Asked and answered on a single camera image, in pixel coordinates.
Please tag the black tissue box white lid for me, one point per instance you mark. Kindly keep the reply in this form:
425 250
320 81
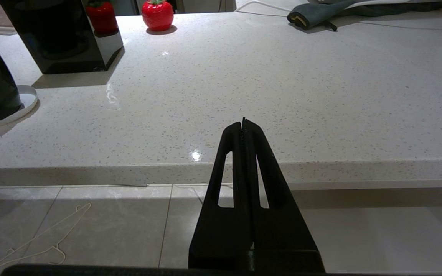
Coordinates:
56 42

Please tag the red tomato-shaped timer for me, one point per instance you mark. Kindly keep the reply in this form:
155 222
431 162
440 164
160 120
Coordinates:
157 16

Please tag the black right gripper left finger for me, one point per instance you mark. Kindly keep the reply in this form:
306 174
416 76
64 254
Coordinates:
223 237

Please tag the white round coaster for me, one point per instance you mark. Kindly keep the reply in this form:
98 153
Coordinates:
27 100

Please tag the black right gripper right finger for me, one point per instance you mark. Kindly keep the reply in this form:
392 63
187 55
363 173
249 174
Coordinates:
280 237

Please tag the grey oven mitt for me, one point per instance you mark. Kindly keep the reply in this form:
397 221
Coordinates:
317 14

